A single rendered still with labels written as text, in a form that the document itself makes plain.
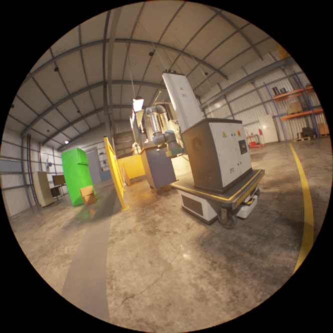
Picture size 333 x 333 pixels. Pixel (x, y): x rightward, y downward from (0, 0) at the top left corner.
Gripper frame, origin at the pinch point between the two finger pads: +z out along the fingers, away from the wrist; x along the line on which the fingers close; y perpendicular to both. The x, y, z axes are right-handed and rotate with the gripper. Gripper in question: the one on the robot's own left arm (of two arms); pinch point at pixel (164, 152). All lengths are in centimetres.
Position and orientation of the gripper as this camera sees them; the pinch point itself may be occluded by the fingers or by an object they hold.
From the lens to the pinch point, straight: 159.6
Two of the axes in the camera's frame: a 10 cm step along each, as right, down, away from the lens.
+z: 2.5, 8.4, 4.8
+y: -3.6, -3.8, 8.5
